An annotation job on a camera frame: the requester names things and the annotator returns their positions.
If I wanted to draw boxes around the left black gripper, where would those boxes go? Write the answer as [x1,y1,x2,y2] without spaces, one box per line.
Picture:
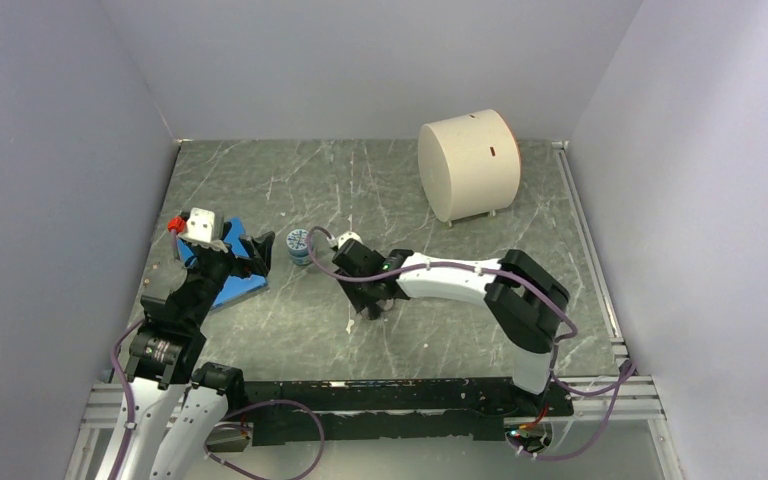
[186,222,274,326]

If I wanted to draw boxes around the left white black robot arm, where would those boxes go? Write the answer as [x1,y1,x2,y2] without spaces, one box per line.
[96,209,275,479]

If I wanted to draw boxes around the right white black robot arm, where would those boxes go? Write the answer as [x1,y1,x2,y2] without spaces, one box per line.
[332,239,570,415]

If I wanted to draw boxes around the blue flat board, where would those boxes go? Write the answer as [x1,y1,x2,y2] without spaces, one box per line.
[177,217,267,310]

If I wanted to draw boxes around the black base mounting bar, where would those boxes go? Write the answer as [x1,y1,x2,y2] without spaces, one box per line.
[243,377,574,446]

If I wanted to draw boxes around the cream cylindrical container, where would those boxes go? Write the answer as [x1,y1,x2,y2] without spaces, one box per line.
[418,109,522,224]

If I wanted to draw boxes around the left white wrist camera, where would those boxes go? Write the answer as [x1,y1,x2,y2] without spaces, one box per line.
[166,207,229,252]

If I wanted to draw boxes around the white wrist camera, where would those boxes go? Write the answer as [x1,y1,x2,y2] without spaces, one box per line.
[333,231,362,250]
[166,207,229,252]

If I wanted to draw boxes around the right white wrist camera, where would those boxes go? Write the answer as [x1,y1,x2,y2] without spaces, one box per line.
[333,231,362,250]

